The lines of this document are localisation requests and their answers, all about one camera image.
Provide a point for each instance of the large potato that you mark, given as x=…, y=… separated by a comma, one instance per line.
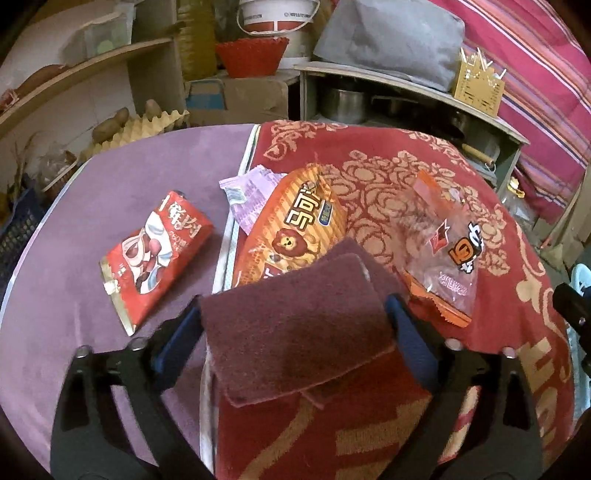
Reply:
x=111, y=125

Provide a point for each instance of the white plastic bucket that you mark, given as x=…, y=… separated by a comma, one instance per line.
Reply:
x=277, y=14

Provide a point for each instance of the small wooden cabinet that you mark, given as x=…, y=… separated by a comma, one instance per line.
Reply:
x=415, y=87

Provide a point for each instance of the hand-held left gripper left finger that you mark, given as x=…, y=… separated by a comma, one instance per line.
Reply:
x=173, y=341

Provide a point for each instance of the blue cardboard box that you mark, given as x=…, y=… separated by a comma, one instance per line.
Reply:
x=205, y=101

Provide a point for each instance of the brown cardboard box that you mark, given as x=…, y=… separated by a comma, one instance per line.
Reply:
x=256, y=99

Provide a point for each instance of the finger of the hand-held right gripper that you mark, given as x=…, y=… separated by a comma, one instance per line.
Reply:
x=577, y=318

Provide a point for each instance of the light blue laundry basket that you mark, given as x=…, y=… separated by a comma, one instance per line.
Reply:
x=581, y=277

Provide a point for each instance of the yellow egg tray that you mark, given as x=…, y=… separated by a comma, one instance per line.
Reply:
x=138, y=131

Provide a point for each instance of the clear plastic container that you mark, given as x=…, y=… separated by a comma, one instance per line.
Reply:
x=99, y=37

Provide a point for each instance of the clear orange snack wrapper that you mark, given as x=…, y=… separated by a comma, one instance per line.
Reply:
x=443, y=258

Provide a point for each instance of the oil bottle with yellow cap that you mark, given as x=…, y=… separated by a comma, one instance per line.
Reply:
x=519, y=205

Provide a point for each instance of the red snack packet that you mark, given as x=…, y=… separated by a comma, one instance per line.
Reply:
x=152, y=258

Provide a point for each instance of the red woven basket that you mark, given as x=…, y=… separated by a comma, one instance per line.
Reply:
x=251, y=57

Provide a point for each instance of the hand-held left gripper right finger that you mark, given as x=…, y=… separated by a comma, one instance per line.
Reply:
x=411, y=332

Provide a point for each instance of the maroon scouring pad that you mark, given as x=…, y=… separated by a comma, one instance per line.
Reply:
x=295, y=323

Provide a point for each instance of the red striped cloth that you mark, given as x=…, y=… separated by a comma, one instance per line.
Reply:
x=531, y=55

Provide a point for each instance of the wooden shelf unit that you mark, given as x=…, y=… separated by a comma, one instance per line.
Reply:
x=147, y=78

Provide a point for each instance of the grey cushion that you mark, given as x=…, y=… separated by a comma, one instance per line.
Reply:
x=388, y=41

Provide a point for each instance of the orange lion snack packet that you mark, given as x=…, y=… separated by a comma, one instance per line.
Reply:
x=295, y=221

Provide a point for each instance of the red patterned towel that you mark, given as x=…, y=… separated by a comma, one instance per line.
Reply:
x=508, y=286

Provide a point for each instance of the purple towel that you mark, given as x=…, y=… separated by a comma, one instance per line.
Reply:
x=69, y=300

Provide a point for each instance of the wooden chopstick holder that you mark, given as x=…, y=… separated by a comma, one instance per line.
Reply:
x=478, y=92

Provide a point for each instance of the small wicker basket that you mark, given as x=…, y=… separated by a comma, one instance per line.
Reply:
x=57, y=167

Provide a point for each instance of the blue plastic crate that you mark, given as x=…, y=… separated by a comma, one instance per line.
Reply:
x=18, y=230

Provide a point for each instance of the small potato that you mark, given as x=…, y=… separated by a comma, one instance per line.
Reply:
x=153, y=109

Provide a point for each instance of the white round container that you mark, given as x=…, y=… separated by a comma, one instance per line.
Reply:
x=298, y=46

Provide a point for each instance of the small steel pot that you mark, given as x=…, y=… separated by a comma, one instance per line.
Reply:
x=344, y=105

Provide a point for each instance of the purple wrapper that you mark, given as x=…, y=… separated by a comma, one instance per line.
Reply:
x=251, y=194

